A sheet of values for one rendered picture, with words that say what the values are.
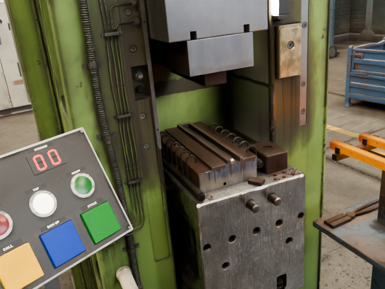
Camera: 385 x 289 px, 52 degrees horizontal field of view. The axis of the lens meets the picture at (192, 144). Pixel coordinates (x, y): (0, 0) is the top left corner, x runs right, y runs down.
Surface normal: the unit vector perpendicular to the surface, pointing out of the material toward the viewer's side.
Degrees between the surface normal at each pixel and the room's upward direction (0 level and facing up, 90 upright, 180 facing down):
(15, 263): 60
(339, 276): 0
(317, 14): 90
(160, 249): 90
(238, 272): 90
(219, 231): 90
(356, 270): 0
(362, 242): 0
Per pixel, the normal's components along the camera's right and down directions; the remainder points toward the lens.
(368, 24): -0.87, 0.25
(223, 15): 0.40, 0.30
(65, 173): 0.60, -0.30
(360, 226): -0.08, -0.93
